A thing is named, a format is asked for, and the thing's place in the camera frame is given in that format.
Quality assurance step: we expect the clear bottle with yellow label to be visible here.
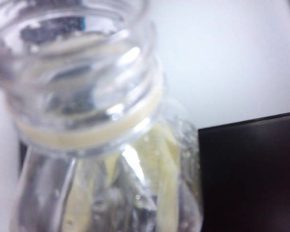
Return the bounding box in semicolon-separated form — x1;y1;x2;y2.
0;0;204;232

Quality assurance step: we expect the black computer monitor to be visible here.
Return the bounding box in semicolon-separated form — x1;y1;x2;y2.
198;110;290;232

